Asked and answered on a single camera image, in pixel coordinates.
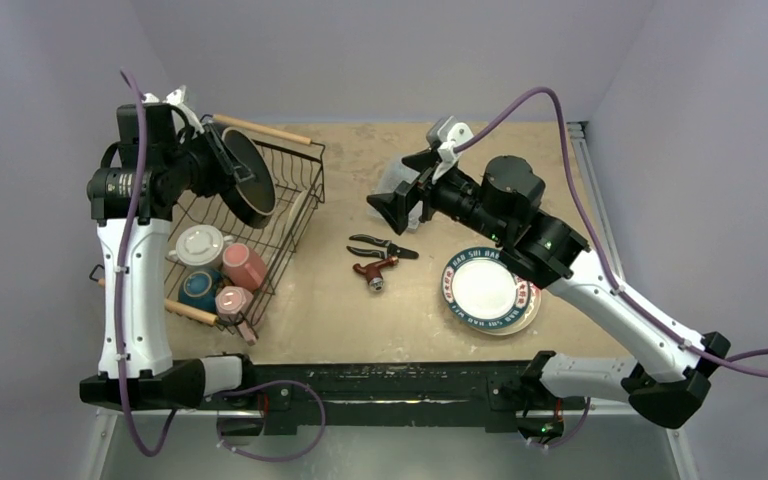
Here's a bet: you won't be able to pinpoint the pink ceramic mug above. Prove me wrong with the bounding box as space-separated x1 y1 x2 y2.
222 243 268 292

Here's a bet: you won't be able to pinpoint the pink faceted ceramic cup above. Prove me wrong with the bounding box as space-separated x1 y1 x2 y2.
215 286 254 326

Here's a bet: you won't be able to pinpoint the small cream saucer plate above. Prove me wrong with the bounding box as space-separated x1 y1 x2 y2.
285 189 310 233

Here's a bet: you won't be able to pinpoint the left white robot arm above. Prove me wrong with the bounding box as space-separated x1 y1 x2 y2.
79 100 258 411

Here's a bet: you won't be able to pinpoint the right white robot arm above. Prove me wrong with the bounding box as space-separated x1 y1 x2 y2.
366 151 730 429

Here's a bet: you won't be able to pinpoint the clear plastic screw box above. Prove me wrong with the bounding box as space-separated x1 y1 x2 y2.
375 158 423 233

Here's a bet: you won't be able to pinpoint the red brown faucet tap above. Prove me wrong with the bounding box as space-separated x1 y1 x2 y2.
352 256 399 293

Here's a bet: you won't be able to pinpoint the green rimmed plate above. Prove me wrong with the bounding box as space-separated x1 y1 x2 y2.
441 247 526 334

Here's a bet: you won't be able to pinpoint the blue ceramic cup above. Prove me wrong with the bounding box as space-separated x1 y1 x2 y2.
177 268 226 313

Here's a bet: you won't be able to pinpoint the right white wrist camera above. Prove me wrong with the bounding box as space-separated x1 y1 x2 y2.
426 116 474 184

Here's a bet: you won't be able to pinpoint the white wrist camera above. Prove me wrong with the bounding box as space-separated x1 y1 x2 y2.
141 85 205 135
426 116 474 184

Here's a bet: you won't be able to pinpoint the black handled pliers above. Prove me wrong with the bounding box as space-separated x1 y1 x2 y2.
346 234 419 260

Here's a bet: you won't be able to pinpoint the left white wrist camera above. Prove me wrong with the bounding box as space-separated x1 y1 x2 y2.
141 85 205 135

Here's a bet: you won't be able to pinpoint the black wire dish rack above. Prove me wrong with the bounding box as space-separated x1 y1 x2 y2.
87 103 324 344

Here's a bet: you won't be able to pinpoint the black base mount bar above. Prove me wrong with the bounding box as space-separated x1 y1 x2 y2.
193 354 597 442

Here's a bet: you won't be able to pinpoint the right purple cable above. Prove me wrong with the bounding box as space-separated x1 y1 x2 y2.
453 86 768 452

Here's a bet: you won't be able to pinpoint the purple cable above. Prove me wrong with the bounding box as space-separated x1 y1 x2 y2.
112 68 328 463
453 86 768 452

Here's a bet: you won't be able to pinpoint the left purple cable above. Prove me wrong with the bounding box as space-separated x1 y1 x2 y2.
112 68 328 463

